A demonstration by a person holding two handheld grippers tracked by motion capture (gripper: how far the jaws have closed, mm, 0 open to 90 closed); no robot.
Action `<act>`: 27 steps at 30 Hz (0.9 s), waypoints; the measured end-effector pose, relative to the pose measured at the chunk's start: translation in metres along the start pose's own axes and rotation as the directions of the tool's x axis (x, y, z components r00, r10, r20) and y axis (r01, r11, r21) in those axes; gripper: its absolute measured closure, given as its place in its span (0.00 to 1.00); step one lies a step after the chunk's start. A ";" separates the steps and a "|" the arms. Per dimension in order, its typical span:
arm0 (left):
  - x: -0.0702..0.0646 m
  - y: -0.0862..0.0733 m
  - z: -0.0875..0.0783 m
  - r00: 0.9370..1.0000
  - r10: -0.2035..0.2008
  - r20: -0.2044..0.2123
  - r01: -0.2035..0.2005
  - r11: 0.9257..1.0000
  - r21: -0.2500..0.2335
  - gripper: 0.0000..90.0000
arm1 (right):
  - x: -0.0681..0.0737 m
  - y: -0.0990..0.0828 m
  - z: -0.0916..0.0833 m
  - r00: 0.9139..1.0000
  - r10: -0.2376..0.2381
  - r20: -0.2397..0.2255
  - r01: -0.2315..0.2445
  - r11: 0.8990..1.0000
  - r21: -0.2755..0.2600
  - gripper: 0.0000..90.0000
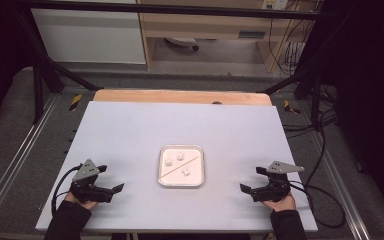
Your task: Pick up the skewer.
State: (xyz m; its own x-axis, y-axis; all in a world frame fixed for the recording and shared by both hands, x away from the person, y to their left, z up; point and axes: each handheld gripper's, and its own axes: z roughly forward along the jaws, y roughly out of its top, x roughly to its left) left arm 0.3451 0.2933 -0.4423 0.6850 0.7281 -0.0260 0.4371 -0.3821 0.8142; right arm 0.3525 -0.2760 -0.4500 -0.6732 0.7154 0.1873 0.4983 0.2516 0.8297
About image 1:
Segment white wall socket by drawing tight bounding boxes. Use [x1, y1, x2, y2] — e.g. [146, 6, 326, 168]
[261, 0, 290, 11]

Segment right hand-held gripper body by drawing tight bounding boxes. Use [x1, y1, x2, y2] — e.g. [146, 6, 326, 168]
[251, 160, 305, 203]

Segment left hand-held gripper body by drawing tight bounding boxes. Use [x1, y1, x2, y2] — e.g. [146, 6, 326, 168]
[69, 159, 114, 204]

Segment person's left hand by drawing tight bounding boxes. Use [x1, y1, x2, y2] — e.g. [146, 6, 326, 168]
[64, 191, 100, 211]

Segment dark curtain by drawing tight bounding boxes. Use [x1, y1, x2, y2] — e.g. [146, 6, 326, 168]
[318, 0, 384, 216]
[0, 0, 36, 136]

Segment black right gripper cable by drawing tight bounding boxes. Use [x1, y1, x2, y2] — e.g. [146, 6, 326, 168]
[288, 180, 347, 230]

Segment wooden table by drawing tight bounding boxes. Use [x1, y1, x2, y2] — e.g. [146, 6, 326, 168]
[92, 88, 274, 107]

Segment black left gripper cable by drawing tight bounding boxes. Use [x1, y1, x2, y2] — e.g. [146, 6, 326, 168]
[50, 163, 83, 218]

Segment black floor cables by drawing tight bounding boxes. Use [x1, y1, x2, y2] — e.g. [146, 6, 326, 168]
[281, 83, 340, 141]

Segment white cabinet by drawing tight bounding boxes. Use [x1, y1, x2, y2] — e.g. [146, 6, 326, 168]
[31, 7, 147, 65]

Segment aluminium floor rail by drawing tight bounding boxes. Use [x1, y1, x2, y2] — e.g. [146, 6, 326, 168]
[0, 94, 60, 228]
[307, 132, 372, 240]

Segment chair caster base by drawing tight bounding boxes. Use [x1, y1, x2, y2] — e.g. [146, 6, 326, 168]
[164, 36, 201, 52]

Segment black frame upright post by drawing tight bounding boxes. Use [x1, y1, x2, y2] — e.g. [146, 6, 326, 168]
[311, 71, 322, 130]
[32, 62, 45, 125]

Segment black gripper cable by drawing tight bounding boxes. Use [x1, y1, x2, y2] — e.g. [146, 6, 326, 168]
[50, 163, 83, 218]
[288, 180, 347, 230]

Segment person's right hand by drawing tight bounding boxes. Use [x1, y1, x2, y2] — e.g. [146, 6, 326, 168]
[262, 193, 297, 213]

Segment thin wooden skewer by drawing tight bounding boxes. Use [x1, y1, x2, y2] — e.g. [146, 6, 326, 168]
[160, 155, 201, 178]

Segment light wooden desk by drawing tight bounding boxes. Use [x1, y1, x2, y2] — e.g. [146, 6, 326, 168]
[136, 0, 318, 73]

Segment yellow black tape marker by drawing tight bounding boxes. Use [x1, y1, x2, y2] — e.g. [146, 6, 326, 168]
[68, 93, 83, 112]
[283, 99, 302, 116]

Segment black frame crossbar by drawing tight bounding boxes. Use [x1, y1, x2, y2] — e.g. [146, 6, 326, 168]
[13, 0, 335, 21]

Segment black frame diagonal bar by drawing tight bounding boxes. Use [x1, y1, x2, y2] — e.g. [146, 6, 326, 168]
[262, 66, 318, 96]
[14, 8, 104, 92]

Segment hanging black cables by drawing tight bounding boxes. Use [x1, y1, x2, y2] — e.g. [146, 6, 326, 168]
[267, 0, 307, 77]

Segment white square tray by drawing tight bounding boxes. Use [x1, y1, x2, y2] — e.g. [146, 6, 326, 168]
[157, 144, 206, 189]

